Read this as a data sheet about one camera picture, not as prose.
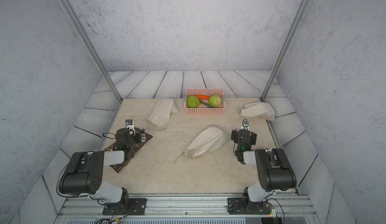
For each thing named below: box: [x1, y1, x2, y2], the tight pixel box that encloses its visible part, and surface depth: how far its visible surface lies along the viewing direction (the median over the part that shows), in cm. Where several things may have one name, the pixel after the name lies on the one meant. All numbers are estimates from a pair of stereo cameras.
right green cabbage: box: [208, 93, 222, 107], surface depth 113 cm
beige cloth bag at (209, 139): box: [173, 125, 231, 164], surface depth 92 cm
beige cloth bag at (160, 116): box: [146, 97, 180, 131], surface depth 106 cm
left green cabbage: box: [186, 94, 201, 108], surface depth 113 cm
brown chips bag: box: [103, 125, 153, 174], surface depth 76 cm
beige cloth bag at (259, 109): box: [239, 100, 276, 122], surface depth 105 cm
